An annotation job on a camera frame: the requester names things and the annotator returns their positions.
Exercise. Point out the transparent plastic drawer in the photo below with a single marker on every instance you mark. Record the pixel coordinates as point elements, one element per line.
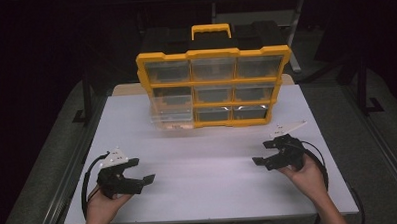
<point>171,109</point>

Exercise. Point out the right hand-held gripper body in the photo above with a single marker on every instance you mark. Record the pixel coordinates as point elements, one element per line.
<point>289,154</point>

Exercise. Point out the black metal stand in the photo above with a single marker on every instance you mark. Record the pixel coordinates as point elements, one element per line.
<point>364,89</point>
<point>86,102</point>

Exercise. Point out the person's left hand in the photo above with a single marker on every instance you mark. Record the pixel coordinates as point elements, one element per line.
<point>105,210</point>

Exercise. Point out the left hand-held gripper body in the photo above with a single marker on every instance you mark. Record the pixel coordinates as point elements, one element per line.
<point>115,183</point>

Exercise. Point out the grid of clear organizer drawers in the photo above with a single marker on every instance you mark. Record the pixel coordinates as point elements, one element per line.
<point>215,69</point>

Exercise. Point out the yellow black organizer box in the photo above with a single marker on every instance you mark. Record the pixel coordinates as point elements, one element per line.
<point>215,79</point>

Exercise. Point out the aluminium rail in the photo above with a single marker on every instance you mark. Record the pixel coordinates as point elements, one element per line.
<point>68,170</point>
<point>381,142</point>

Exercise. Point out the person's right hand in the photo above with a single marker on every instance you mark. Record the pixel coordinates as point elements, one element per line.
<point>307,180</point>

